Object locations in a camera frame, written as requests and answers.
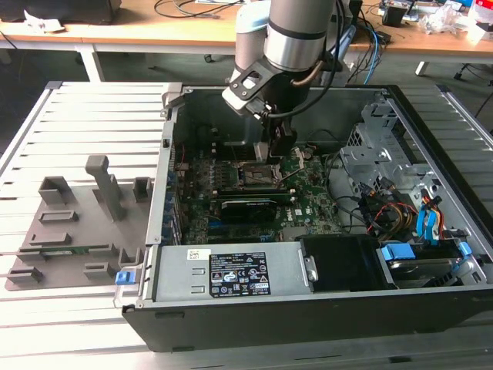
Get metal socket cover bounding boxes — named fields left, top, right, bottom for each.
left=277, top=148, right=310, bottom=183

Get CPU socket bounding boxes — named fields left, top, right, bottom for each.
left=236, top=160, right=280, bottom=190

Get silver metal drive cage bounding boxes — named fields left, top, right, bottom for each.
left=339, top=90, right=450, bottom=201

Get black box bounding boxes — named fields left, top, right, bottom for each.
left=347, top=0, right=364, bottom=24

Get green motherboard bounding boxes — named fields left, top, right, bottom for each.
left=171, top=142, right=346, bottom=246

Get black graphics card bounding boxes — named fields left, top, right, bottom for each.
left=220, top=198, right=277, bottom=224

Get wooden desk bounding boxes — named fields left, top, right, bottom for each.
left=0, top=0, right=493, bottom=84

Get black plastic cover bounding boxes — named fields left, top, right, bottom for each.
left=299, top=234, right=386, bottom=293

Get clear plastic bags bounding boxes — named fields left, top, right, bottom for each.
left=418, top=2, right=468, bottom=36

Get blue disk carrier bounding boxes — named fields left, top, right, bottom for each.
left=379, top=240, right=474, bottom=290

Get grey power supply unit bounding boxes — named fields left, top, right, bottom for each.
left=153, top=243, right=321, bottom=302

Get red white box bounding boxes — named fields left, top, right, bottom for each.
left=466, top=0, right=493, bottom=42

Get silver hard disk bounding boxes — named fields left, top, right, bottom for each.
left=387, top=258, right=458, bottom=289

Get black PC case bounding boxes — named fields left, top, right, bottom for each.
left=121, top=82, right=493, bottom=354

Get grey parts rack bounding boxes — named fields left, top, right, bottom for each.
left=3, top=153, right=155, bottom=292

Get black bag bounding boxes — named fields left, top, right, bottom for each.
left=0, top=0, right=116, bottom=24

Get green RAM stick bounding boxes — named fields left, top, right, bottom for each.
left=18, top=248, right=112, bottom=258

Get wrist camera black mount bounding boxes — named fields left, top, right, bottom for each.
left=221, top=62, right=273, bottom=116

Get black fan cable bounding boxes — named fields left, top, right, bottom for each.
left=309, top=128, right=342, bottom=152

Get blue hanging cable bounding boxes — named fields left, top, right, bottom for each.
left=361, top=21, right=384, bottom=85

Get thick black cable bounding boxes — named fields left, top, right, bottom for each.
left=324, top=149, right=373, bottom=234

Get red yellow black wire bundle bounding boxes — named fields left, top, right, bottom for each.
left=364, top=200, right=421, bottom=237

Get blue flat cable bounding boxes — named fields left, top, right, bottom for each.
left=417, top=194, right=444, bottom=244

